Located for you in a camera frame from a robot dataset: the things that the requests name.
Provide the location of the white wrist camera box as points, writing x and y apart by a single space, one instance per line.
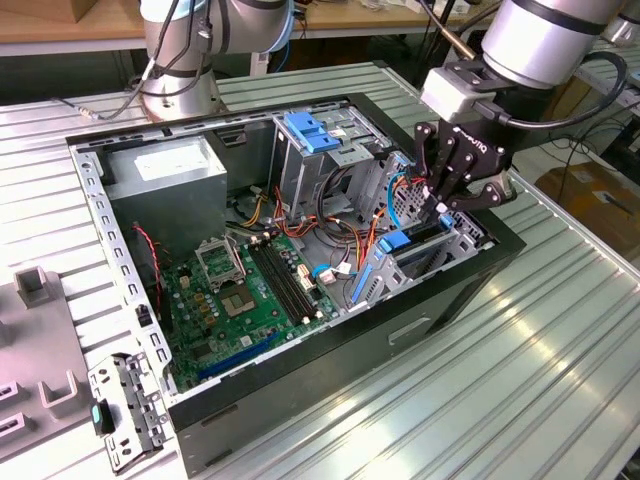
450 95

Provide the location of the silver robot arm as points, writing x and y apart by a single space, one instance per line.
540 45

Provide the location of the white board connector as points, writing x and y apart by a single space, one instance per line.
305 280

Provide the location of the black tripod stand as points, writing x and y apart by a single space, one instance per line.
429 55

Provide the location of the large cardboard box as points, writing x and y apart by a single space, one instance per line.
580 205

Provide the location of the metal locking lever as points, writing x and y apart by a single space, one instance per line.
234 250

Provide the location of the CPU socket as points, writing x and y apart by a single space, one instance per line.
237 302

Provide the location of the wooden desk with white legs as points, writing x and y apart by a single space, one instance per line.
360 22

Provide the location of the metal disk bay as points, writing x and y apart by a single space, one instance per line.
465 242

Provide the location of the grey power supply unit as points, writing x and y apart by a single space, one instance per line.
165 210

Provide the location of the black teal card latch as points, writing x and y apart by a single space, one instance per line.
102 417

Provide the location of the blue drive cage latch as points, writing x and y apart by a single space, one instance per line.
310 132

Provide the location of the small black case lock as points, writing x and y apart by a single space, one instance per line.
144 316

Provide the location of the metal optical drive cage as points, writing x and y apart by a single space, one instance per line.
300 185

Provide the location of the green motherboard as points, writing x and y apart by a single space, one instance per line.
250 325

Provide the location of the small cardboard box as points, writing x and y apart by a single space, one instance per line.
82 9

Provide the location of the blue expansion slot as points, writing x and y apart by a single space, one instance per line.
235 360

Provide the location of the white box on desk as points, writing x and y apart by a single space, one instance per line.
412 5

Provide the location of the black RAM slot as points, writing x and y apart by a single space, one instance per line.
280 285
295 277

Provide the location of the black open PC case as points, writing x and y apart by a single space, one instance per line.
325 380

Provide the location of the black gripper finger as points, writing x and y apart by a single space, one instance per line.
424 150
492 192

